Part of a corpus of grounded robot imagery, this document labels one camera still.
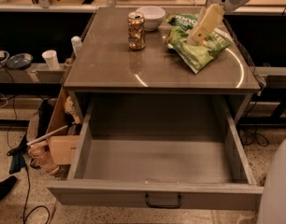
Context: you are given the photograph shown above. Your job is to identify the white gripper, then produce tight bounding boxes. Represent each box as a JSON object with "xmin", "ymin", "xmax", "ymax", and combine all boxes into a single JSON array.
[{"xmin": 187, "ymin": 0, "xmax": 250, "ymax": 45}]

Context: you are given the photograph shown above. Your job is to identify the orange soda can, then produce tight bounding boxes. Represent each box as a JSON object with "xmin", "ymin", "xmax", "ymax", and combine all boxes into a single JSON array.
[{"xmin": 127, "ymin": 11, "xmax": 146, "ymax": 50}]

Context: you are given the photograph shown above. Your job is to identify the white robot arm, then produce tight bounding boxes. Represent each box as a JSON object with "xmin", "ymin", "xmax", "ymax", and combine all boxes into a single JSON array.
[{"xmin": 187, "ymin": 0, "xmax": 286, "ymax": 224}]

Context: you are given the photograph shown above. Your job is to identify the grey open top drawer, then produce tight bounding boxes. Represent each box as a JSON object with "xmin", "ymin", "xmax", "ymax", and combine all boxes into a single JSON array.
[{"xmin": 49, "ymin": 93, "xmax": 263, "ymax": 210}]

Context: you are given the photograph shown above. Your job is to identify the green chip bag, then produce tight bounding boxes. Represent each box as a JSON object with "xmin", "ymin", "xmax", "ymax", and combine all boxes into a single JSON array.
[{"xmin": 165, "ymin": 14, "xmax": 232, "ymax": 74}]

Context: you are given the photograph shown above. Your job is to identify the white ceramic bowl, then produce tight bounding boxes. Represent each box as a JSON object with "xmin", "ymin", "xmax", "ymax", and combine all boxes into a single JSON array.
[{"xmin": 136, "ymin": 6, "xmax": 165, "ymax": 31}]

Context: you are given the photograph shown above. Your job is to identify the grey cabinet counter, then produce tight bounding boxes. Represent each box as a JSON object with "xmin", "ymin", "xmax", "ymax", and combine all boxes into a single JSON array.
[{"xmin": 63, "ymin": 6, "xmax": 261, "ymax": 126}]

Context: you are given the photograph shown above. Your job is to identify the white plastic bottle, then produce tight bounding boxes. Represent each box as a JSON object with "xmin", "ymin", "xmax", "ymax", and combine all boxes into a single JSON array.
[{"xmin": 71, "ymin": 36, "xmax": 82, "ymax": 56}]

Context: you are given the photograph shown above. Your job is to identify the white paper cup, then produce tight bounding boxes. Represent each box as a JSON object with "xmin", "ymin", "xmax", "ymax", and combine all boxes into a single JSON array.
[{"xmin": 42, "ymin": 49, "xmax": 60, "ymax": 70}]

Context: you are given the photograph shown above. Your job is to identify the white tube stick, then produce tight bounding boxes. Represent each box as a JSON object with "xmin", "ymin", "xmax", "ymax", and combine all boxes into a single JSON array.
[{"xmin": 26, "ymin": 125, "xmax": 68, "ymax": 147}]

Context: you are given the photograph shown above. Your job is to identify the grey round dish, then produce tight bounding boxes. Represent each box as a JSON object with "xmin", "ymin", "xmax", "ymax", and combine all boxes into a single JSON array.
[{"xmin": 7, "ymin": 53, "xmax": 33, "ymax": 70}]

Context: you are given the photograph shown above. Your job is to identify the cardboard box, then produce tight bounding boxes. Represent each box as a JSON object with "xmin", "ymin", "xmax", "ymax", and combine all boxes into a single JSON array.
[{"xmin": 47, "ymin": 88, "xmax": 79, "ymax": 165}]

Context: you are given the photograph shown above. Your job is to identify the white bowl on shelf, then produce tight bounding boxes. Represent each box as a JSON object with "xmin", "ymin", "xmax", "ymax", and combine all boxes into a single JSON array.
[{"xmin": 0, "ymin": 50, "xmax": 9, "ymax": 68}]

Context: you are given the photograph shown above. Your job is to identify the clear plastic bag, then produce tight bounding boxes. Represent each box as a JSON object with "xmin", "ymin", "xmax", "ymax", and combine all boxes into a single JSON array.
[{"xmin": 28, "ymin": 141, "xmax": 59, "ymax": 175}]

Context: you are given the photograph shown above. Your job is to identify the black shoe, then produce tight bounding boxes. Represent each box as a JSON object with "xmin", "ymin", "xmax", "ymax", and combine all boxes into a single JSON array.
[{"xmin": 0, "ymin": 175, "xmax": 17, "ymax": 202}]

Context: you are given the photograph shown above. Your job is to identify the black drawer handle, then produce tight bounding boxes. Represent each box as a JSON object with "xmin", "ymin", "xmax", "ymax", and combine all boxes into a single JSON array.
[{"xmin": 145, "ymin": 194, "xmax": 182, "ymax": 209}]

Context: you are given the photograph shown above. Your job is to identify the black floor cable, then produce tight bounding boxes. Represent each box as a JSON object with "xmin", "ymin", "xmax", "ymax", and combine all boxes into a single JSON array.
[{"xmin": 21, "ymin": 165, "xmax": 51, "ymax": 224}]

